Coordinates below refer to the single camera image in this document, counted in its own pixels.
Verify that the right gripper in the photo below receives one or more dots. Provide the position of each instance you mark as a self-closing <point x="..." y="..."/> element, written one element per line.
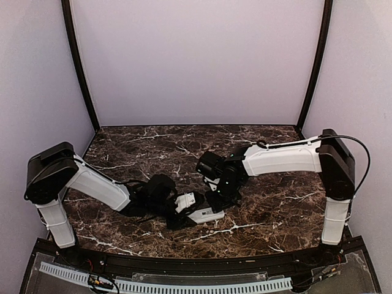
<point x="217" y="205"/>

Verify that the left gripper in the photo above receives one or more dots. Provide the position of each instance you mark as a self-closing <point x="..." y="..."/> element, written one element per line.
<point x="179" y="223"/>

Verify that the white remote control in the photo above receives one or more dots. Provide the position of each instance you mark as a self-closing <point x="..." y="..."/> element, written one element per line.
<point x="198" y="219"/>

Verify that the white battery cover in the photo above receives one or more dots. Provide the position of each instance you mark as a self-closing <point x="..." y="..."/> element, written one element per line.
<point x="206" y="212"/>

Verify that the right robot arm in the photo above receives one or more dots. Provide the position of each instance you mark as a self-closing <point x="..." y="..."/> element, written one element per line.
<point x="326" y="155"/>

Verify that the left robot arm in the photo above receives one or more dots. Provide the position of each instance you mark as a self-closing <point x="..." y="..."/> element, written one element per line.
<point x="58" y="168"/>

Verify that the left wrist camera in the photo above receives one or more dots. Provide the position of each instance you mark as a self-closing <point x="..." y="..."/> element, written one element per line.
<point x="188" y="202"/>

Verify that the white slotted cable duct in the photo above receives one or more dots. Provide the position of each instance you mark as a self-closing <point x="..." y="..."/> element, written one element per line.
<point x="94" y="282"/>

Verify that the black front rail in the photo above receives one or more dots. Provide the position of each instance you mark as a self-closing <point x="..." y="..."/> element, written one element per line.
<point x="296" y="262"/>

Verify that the right black frame post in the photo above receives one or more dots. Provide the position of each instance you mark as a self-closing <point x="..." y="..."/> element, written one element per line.
<point x="318" y="58"/>

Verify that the black frame post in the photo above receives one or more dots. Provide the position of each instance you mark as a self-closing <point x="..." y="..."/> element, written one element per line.
<point x="318" y="58"/>
<point x="77" y="63"/>

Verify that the left black frame post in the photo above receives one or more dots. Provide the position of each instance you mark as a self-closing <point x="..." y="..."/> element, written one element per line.
<point x="77" y="63"/>

